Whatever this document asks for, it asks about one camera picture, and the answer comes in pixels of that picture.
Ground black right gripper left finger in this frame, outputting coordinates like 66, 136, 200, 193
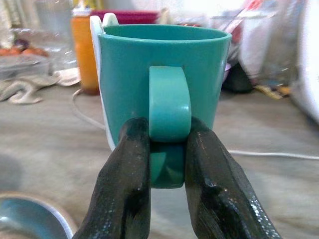
72, 117, 152, 239

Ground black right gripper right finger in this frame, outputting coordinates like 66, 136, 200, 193
184, 117, 284, 239

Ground teal ceramic mug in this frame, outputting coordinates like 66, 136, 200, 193
89, 12, 233, 189

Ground blue ceramic plate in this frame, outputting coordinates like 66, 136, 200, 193
0, 191, 78, 239

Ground yellow wrapper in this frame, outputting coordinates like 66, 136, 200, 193
253, 84, 291, 98

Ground white crumpled cloth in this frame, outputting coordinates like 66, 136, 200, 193
53, 69, 82, 87

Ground beige crumpled cloth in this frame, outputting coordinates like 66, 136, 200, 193
0, 74, 61, 105

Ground orange sauce bottle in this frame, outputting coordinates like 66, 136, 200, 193
70, 6, 101, 96

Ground clear lidded food container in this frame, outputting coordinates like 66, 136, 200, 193
0, 53, 54, 81

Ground brown egg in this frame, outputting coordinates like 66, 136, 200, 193
0, 47, 22, 57
21, 47, 48, 58

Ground magenta lidded plastic tumbler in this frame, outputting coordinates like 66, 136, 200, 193
90, 9, 160, 25

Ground white power cable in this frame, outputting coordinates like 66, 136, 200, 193
71, 88, 319, 160

